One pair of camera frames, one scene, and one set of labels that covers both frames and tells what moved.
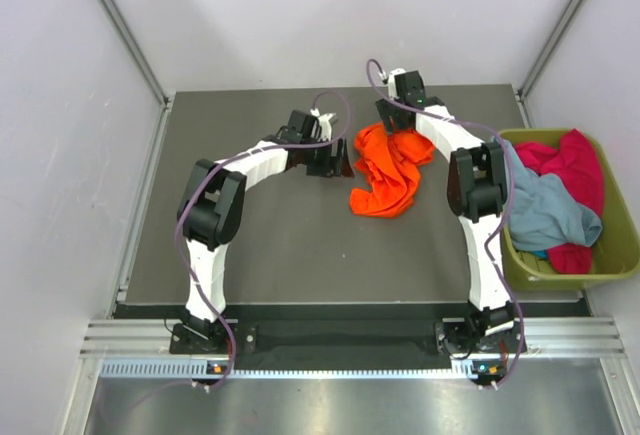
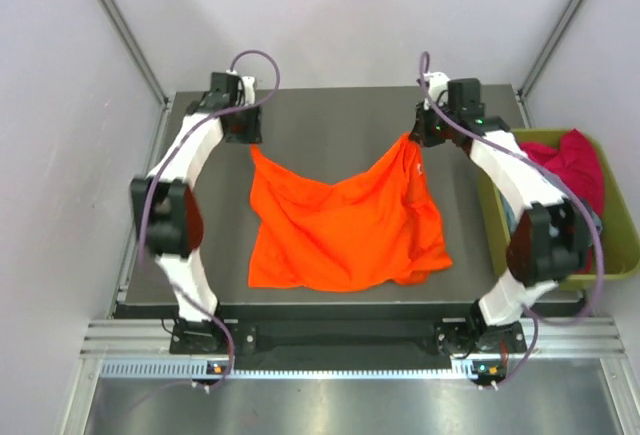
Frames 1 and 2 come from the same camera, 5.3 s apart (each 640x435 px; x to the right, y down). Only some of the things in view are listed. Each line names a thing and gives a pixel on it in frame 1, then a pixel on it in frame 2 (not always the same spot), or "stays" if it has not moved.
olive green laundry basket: (616, 251) stays
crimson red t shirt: (575, 162) stays
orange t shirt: (391, 164) → (377, 229)
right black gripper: (386, 110) → (420, 131)
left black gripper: (331, 164) → (252, 133)
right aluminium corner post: (522, 89) stays
